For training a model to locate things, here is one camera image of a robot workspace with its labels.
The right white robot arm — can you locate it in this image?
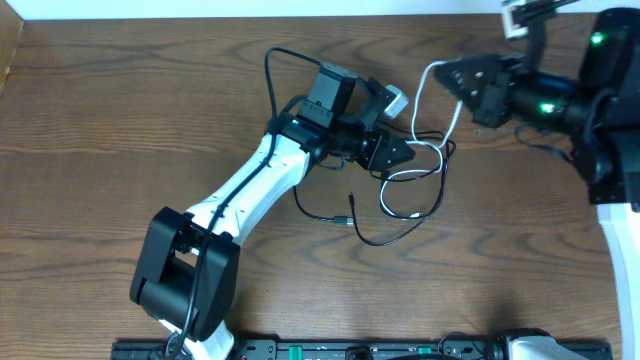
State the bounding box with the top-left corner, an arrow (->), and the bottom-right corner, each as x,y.
434,1 -> 639,359

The white usb cable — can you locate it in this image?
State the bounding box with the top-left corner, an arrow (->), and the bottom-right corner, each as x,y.
378,59 -> 464,220

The cardboard panel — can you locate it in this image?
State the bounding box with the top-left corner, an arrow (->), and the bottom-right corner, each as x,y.
0,0 -> 24,92

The black usb cable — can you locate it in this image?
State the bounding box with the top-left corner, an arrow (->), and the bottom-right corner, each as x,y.
292,127 -> 457,227

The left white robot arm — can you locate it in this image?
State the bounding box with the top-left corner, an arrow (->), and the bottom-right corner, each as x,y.
130,63 -> 415,359

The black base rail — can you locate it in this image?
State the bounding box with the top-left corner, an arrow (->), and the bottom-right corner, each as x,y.
110,337 -> 614,360

